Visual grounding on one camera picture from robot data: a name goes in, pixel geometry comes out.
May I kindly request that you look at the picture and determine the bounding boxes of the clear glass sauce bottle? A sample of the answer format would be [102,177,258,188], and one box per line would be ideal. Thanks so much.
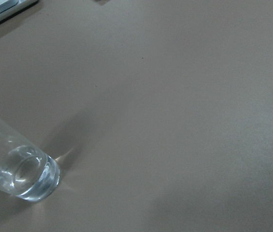
[0,119,60,202]

